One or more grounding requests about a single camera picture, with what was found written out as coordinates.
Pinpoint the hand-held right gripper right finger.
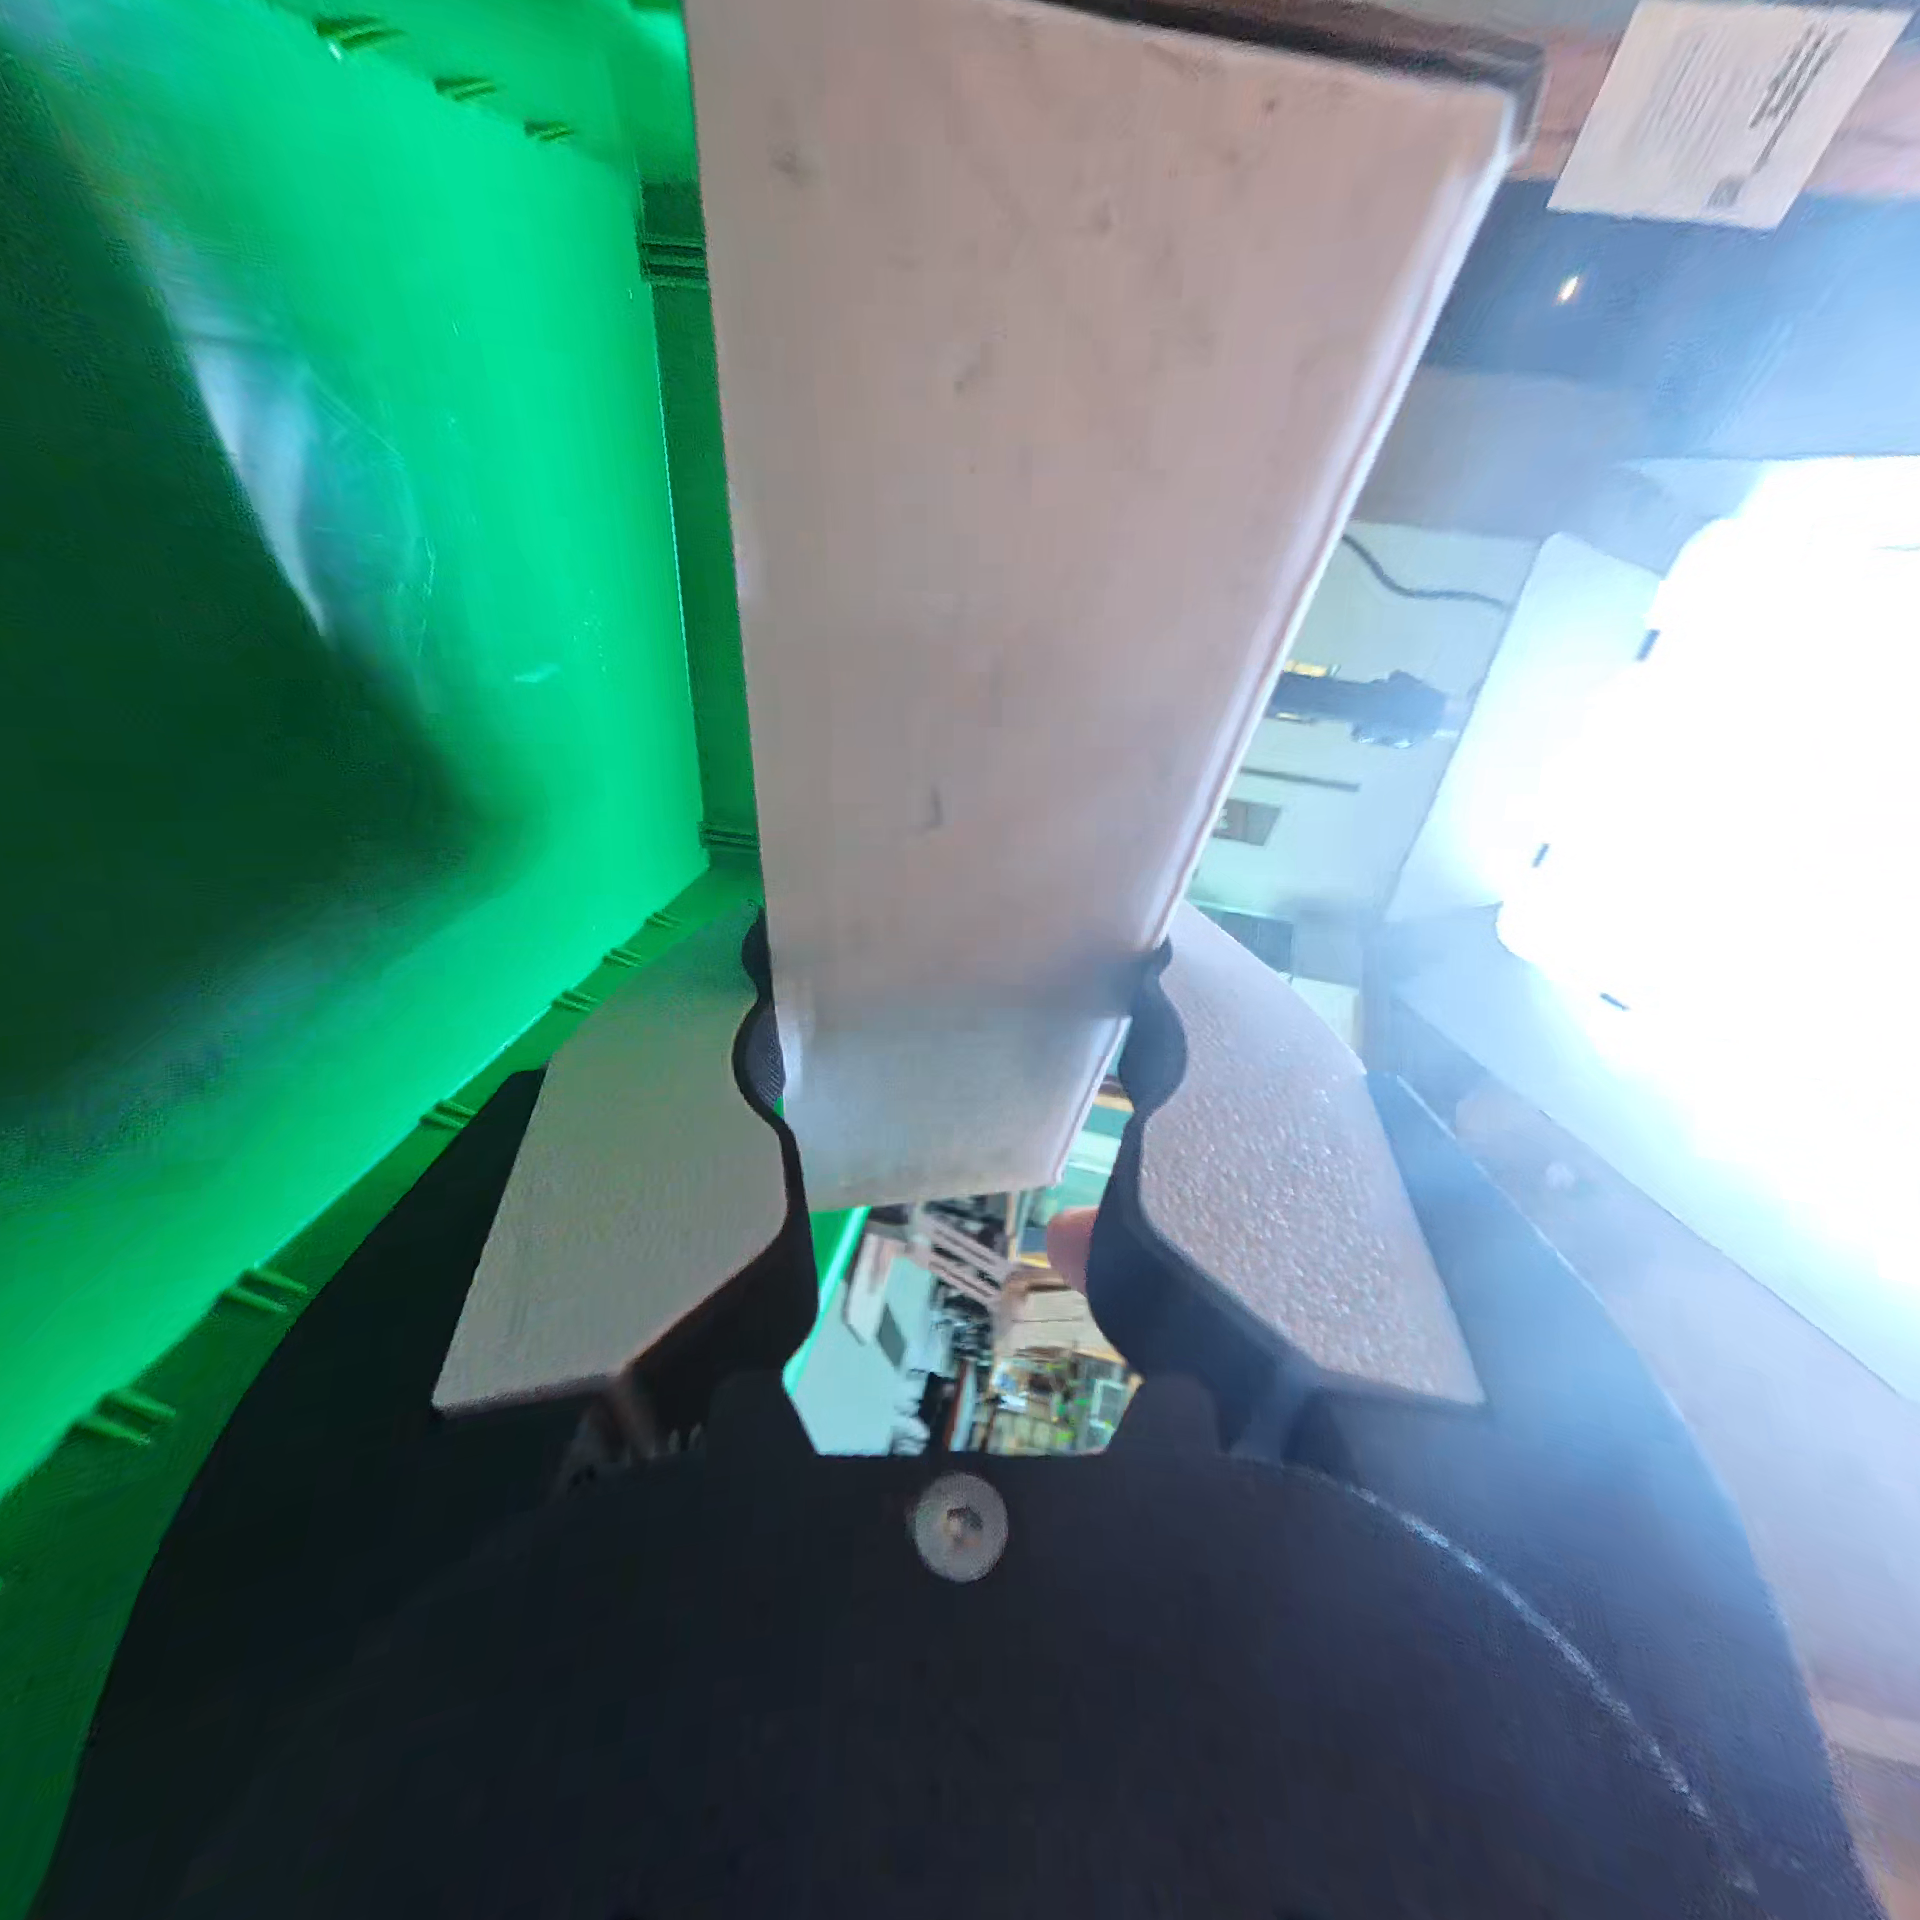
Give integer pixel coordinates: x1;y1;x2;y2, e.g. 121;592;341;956
1086;896;1487;1428

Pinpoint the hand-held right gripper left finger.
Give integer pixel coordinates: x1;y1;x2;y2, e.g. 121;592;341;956
433;907;819;1421

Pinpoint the long white cardboard box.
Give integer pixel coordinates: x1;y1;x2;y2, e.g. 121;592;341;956
680;0;1547;1212

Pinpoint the green plastic bin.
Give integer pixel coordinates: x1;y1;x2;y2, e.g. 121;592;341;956
0;0;872;1920

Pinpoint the white printed paper label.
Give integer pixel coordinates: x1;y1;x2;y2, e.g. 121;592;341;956
1550;0;1905;234

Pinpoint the black cable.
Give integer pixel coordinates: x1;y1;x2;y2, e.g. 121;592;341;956
1336;532;1507;613

